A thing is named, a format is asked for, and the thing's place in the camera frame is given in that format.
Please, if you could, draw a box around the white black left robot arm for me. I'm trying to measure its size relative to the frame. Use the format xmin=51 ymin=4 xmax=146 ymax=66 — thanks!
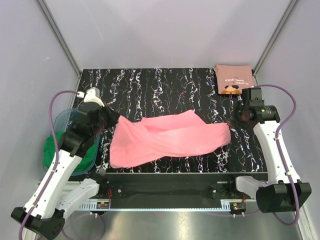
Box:
xmin=11 ymin=102 xmax=120 ymax=240

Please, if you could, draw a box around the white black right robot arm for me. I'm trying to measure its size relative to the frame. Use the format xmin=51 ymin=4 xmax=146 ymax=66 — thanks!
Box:
xmin=227 ymin=87 xmax=312 ymax=213

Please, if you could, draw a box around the teal plastic bin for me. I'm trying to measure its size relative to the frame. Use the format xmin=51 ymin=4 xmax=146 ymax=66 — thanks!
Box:
xmin=42 ymin=108 xmax=101 ymax=177

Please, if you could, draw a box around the folded dusty pink printed t-shirt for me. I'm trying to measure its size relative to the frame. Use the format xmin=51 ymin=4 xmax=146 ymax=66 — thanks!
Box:
xmin=214 ymin=64 xmax=255 ymax=95

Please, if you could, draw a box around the green t-shirt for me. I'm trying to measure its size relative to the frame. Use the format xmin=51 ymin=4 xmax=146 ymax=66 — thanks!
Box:
xmin=42 ymin=130 xmax=99 ymax=174

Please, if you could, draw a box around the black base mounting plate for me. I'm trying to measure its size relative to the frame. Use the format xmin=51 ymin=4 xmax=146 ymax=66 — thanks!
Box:
xmin=94 ymin=171 xmax=257 ymax=210

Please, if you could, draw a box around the white slotted cable duct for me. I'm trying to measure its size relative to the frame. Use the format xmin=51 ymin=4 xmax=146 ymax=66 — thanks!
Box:
xmin=76 ymin=200 xmax=231 ymax=212

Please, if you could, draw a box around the right aluminium frame post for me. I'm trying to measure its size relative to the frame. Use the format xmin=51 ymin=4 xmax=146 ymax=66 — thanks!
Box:
xmin=252 ymin=0 xmax=300 ymax=77

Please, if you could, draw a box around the aluminium frame post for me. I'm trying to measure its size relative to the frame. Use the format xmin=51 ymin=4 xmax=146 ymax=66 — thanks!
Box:
xmin=35 ymin=0 xmax=82 ymax=78
xmin=252 ymin=0 xmax=300 ymax=77

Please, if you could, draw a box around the left aluminium frame post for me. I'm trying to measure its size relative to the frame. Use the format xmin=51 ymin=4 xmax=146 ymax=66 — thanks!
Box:
xmin=35 ymin=0 xmax=82 ymax=78

